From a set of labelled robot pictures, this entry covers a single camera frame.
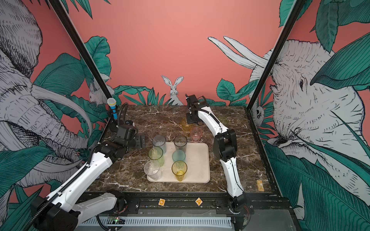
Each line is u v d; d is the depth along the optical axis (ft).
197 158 2.98
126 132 1.91
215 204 2.45
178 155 2.86
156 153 2.82
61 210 1.27
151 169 2.84
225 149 1.92
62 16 2.36
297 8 2.27
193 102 2.54
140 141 2.35
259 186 2.65
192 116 2.73
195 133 3.32
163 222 2.30
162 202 2.45
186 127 3.42
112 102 2.94
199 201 2.45
